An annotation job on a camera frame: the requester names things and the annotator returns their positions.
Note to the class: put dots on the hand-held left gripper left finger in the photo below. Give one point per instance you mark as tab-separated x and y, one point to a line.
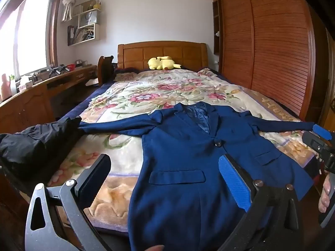
94	177

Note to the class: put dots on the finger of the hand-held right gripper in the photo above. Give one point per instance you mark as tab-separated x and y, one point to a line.
322	131
312	142

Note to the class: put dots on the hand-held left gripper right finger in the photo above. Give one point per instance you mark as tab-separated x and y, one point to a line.
234	183

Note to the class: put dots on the blue suit jacket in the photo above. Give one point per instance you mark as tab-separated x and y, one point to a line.
183	149

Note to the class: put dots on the person's right hand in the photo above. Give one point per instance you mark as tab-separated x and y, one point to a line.
325	193

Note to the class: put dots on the black jacket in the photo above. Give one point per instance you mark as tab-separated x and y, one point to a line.
31	141

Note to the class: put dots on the wooden desk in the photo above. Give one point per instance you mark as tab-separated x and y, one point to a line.
26	104

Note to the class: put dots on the floral blanket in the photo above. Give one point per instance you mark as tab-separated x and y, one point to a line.
157	91

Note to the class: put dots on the wooden chair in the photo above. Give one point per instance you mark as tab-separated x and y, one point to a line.
104	70

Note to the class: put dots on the dark patterned pillow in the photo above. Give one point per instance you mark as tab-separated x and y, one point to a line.
125	74

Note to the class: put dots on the black tools on desk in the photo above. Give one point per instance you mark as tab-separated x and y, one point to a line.
59	70

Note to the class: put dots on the red item on desk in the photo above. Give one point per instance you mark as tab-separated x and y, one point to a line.
71	66

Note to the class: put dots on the tissue box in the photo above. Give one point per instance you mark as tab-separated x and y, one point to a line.
24	85

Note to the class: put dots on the pink bottle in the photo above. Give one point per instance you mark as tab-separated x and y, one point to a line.
5	87

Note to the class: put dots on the yellow plush toy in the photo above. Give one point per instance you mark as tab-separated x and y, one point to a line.
162	63

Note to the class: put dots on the wooden bed headboard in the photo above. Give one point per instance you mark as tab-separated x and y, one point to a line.
157	52

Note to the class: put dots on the window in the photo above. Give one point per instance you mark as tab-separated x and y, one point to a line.
28	36

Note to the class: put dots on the tied white curtain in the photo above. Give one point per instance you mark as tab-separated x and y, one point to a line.
70	2

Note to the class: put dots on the white box wall shelf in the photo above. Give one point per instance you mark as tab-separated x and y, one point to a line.
86	34

